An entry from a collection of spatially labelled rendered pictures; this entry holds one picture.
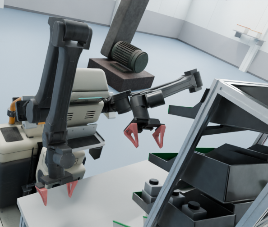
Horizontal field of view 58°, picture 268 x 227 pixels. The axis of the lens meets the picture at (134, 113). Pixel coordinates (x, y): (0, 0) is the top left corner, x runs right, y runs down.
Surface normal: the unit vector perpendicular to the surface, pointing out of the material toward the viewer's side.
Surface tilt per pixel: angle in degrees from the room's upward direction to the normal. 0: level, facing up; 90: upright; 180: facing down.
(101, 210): 0
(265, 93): 90
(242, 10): 90
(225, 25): 90
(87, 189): 0
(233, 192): 65
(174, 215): 90
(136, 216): 0
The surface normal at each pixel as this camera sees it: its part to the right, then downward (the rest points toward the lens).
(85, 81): 0.62, -0.28
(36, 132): 0.59, 0.55
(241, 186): 0.45, 0.11
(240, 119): -0.89, -0.07
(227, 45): -0.74, 0.08
